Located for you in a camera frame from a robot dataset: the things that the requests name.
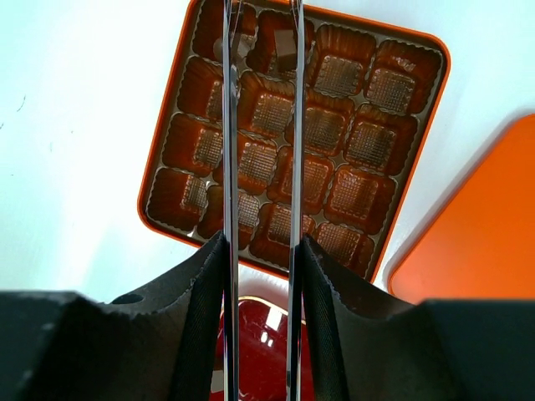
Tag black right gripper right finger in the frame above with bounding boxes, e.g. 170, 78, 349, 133
301, 236, 534, 400

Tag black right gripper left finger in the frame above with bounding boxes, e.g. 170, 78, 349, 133
1, 233, 227, 400

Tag dark brown chocolate piece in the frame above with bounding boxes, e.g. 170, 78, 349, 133
273, 29, 297, 63

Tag metal tongs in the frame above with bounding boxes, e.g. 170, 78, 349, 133
222, 1, 306, 400

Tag orange chocolate box with tray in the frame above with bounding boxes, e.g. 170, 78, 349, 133
138, 1, 450, 280

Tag red rectangular tray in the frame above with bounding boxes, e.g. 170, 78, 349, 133
209, 296, 316, 400

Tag orange box lid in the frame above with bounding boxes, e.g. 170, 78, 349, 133
388, 114, 534, 303

